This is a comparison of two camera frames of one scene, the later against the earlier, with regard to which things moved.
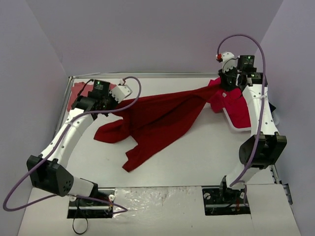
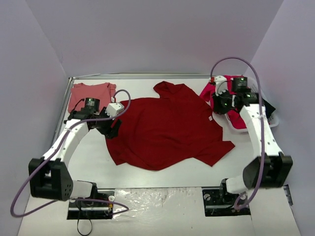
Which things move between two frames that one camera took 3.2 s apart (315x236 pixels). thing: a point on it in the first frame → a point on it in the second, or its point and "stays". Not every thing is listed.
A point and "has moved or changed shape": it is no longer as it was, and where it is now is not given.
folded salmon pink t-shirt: x=76 y=89 stays
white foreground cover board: x=161 y=211 stays
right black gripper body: x=228 y=80 → x=220 y=103
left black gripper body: x=106 y=105 → x=110 y=127
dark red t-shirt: x=156 y=123 has moved or changed shape
